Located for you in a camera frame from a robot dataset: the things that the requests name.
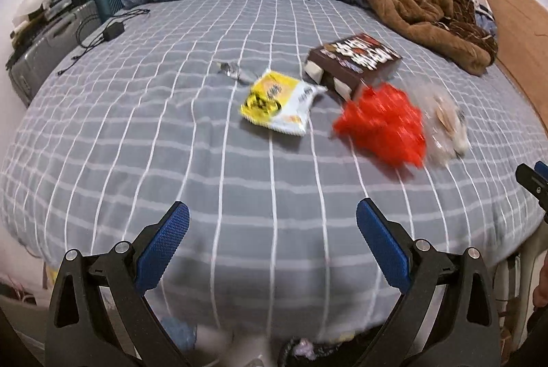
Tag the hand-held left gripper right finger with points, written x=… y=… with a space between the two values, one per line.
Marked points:
x=385 y=247

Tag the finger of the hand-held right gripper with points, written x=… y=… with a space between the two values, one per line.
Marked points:
x=543 y=172
x=528 y=178

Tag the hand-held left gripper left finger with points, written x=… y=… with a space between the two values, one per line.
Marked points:
x=165 y=247

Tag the clear plastic bag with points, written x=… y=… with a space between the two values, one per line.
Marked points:
x=436 y=146

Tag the beige twine tag bundle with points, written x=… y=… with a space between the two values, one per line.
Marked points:
x=449 y=118

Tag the round black waste bin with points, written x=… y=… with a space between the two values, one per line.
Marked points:
x=334 y=356

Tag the red plastic bag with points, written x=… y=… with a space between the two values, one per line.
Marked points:
x=381 y=123

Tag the yellow snack packet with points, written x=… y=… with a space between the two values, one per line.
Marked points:
x=278 y=101

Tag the small wrapper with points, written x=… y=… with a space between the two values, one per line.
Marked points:
x=233 y=70

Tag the brown snack box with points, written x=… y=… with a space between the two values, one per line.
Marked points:
x=359 y=58

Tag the blue shoe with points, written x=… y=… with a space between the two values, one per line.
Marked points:
x=180 y=339

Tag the yellow bag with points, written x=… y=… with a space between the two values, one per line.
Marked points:
x=51 y=277

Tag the wooden headboard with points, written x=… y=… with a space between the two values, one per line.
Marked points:
x=522 y=33

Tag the black power adapter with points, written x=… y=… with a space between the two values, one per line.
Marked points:
x=113 y=30

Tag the grey suitcase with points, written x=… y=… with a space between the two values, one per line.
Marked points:
x=47 y=45

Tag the black flat device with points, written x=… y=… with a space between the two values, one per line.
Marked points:
x=64 y=3

